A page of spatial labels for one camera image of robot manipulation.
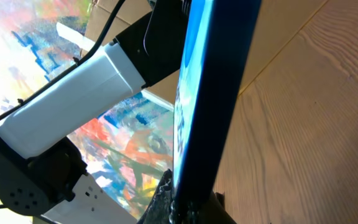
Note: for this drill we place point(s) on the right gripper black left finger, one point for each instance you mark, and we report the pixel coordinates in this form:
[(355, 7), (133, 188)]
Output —
[(158, 210)]

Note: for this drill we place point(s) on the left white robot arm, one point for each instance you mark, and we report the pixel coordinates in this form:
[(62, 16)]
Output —
[(41, 170)]

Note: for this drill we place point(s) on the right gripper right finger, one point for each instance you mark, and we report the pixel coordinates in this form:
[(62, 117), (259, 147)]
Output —
[(212, 212)]

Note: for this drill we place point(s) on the blue Galaxy smartphone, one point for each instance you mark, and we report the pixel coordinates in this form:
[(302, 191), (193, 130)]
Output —
[(217, 44)]

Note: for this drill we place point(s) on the colourful painted floor mat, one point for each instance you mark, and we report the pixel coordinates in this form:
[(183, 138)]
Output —
[(127, 147)]

